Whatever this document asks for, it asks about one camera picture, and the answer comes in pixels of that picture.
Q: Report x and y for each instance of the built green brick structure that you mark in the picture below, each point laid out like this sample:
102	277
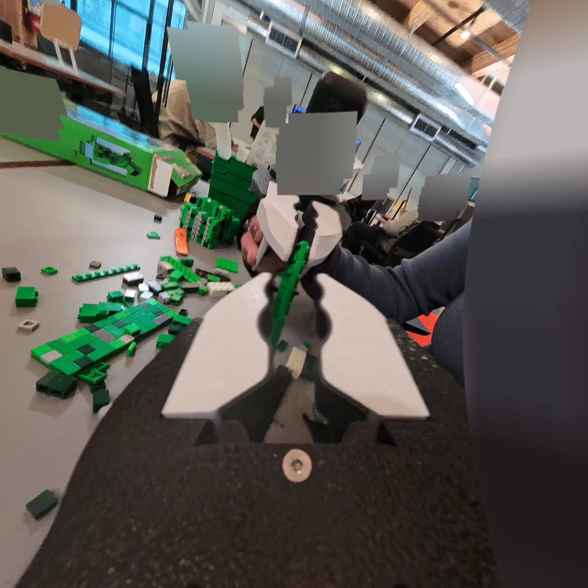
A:
209	223

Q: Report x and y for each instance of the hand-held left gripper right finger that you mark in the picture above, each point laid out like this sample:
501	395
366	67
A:
372	367

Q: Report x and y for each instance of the grey desk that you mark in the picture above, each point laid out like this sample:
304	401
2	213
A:
69	220

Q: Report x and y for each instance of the person's blue trousers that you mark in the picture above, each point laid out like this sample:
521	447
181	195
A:
452	340

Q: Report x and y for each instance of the silver ventilation duct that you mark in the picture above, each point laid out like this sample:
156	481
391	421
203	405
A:
367	36

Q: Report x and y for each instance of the person's right hand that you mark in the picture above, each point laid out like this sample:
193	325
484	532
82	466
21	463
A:
252	243

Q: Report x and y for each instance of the wooden book stand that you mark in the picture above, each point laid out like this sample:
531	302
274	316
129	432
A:
59	23

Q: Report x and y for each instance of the person's right forearm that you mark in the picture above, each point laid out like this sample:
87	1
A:
390	285

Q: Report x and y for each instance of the dark green long brick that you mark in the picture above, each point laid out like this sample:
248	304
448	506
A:
56	385

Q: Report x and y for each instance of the large green brick plate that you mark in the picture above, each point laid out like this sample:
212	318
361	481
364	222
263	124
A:
289	285

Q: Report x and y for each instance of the green storage bin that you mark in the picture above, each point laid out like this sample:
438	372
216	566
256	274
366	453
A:
229	183

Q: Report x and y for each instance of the scattered small green bricks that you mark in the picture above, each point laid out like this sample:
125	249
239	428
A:
26	297

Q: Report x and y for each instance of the white air vent grille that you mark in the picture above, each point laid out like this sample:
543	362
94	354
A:
425	126
284	40

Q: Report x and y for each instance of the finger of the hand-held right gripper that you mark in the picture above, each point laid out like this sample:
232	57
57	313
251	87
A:
327	234
280	225

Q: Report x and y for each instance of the long green brick plate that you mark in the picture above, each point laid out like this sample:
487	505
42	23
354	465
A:
105	273

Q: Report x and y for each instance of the white square brick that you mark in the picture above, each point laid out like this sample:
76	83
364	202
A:
296	360

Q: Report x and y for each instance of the distant wooden desk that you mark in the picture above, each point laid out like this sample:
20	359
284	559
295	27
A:
69	73

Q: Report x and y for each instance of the green mosaic tile panel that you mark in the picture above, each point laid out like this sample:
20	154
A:
92	342

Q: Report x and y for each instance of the orange brick separator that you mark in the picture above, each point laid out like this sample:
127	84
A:
182	241

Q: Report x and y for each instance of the orange red object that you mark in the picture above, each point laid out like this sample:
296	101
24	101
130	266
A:
425	328

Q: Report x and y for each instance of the red fire extinguisher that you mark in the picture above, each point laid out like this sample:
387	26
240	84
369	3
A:
32	13

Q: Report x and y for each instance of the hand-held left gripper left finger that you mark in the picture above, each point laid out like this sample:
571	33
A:
216	363

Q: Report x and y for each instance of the green brick set box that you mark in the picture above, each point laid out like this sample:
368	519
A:
138	160

